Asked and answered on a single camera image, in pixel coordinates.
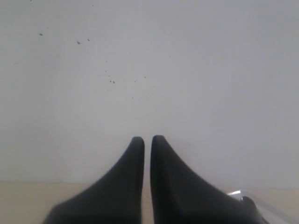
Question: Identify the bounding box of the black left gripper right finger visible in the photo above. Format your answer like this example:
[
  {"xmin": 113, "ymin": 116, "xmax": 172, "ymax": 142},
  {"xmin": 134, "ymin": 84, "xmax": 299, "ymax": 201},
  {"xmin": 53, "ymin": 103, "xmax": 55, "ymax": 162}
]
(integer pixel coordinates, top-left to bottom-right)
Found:
[{"xmin": 150, "ymin": 135, "xmax": 263, "ymax": 224}]

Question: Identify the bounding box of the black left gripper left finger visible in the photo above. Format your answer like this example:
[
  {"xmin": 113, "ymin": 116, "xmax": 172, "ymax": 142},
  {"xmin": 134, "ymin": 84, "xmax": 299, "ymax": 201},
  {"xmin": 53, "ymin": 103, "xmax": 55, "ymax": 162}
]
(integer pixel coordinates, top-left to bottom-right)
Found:
[{"xmin": 43, "ymin": 137, "xmax": 145, "ymax": 224}]

